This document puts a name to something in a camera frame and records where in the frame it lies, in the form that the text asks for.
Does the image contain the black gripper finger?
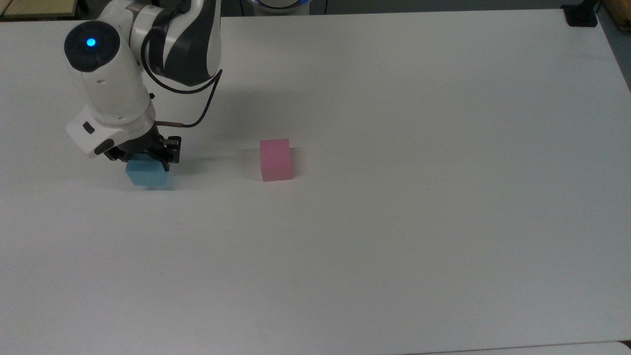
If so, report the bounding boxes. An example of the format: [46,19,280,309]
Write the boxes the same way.
[148,135,182,172]
[104,146,132,163]

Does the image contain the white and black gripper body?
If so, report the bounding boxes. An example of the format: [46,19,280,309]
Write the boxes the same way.
[65,105,163,159]

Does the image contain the blue cube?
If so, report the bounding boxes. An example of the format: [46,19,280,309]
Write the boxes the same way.
[125,153,172,189]

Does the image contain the pink cube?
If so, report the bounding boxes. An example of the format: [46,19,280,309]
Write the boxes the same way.
[259,139,293,182]

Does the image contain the wooden side table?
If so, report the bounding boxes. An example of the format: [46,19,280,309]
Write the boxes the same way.
[0,0,80,20]

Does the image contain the black table clamp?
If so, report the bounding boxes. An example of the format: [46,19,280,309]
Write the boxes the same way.
[562,0,600,28]

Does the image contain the wooden board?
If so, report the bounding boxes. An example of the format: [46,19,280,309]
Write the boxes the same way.
[602,0,631,32]

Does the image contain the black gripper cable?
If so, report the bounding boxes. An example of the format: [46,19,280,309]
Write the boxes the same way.
[140,20,224,129]

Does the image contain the white robot base with blue ring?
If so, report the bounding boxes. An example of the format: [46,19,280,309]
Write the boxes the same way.
[244,0,312,13]

